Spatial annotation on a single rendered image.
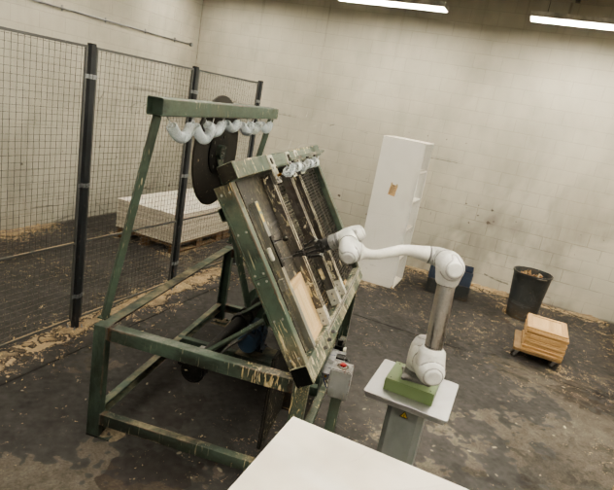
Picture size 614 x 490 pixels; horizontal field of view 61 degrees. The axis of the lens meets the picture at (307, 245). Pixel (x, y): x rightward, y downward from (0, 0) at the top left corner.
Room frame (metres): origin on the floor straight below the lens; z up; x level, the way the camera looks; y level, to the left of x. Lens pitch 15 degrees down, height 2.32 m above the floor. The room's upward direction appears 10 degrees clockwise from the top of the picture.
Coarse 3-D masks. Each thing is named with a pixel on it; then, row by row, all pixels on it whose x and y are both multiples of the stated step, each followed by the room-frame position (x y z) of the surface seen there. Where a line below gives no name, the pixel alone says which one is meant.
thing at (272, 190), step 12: (276, 168) 3.42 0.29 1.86; (264, 180) 3.37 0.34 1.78; (276, 180) 3.34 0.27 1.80; (276, 192) 3.36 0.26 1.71; (276, 204) 3.35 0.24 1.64; (276, 216) 3.35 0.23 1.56; (288, 216) 3.38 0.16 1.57; (288, 228) 3.33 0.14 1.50; (288, 240) 3.33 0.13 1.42; (300, 264) 3.31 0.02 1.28; (312, 276) 3.33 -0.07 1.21; (312, 288) 3.29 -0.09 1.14; (324, 312) 3.27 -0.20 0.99; (324, 324) 3.27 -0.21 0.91
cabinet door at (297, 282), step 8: (296, 280) 3.17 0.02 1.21; (296, 288) 3.12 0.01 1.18; (304, 288) 3.25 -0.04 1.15; (296, 296) 3.07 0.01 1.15; (304, 296) 3.19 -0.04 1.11; (304, 304) 3.13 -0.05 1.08; (312, 304) 3.25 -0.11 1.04; (304, 312) 3.07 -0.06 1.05; (312, 312) 3.20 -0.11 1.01; (312, 320) 3.14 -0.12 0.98; (320, 320) 3.27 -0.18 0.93; (312, 328) 3.08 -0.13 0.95; (320, 328) 3.21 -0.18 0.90
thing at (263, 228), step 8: (256, 208) 3.00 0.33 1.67; (256, 216) 3.00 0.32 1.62; (264, 224) 3.00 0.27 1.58; (264, 232) 2.99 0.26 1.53; (264, 240) 2.99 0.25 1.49; (272, 248) 2.98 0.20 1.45; (280, 264) 2.96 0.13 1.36; (280, 272) 2.96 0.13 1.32; (288, 280) 2.97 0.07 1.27; (288, 296) 2.95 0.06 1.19; (296, 304) 2.94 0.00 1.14; (296, 312) 2.94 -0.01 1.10; (296, 320) 2.93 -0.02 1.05; (304, 320) 2.95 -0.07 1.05; (304, 328) 2.92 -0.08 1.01; (304, 336) 2.92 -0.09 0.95; (312, 336) 2.96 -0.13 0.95; (312, 344) 2.91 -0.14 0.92
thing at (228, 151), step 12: (204, 120) 3.55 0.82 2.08; (216, 120) 3.75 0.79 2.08; (228, 120) 3.98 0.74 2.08; (228, 132) 4.02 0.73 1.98; (216, 144) 3.78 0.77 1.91; (228, 144) 4.05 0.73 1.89; (192, 156) 3.45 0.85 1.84; (204, 156) 3.62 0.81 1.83; (216, 156) 3.80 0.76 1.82; (228, 156) 4.08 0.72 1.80; (192, 168) 3.46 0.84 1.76; (204, 168) 3.65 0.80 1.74; (216, 168) 3.84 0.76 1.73; (192, 180) 3.50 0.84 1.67; (204, 180) 3.67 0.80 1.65; (216, 180) 3.89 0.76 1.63; (204, 192) 3.70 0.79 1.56
